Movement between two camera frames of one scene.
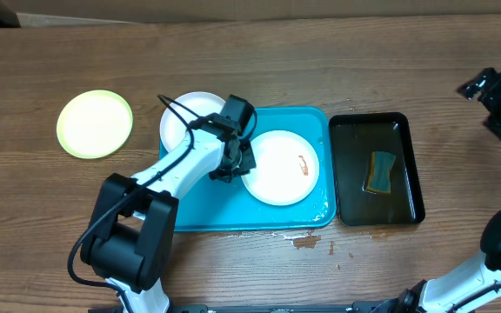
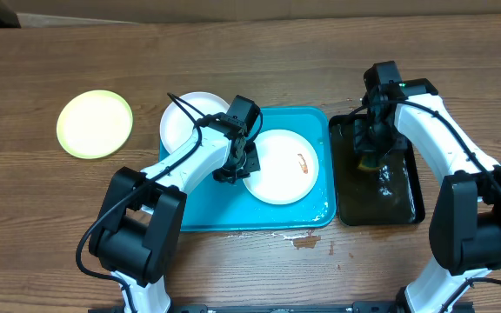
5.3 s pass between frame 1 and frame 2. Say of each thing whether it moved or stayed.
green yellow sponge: moved
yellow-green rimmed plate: stayed
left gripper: stayed
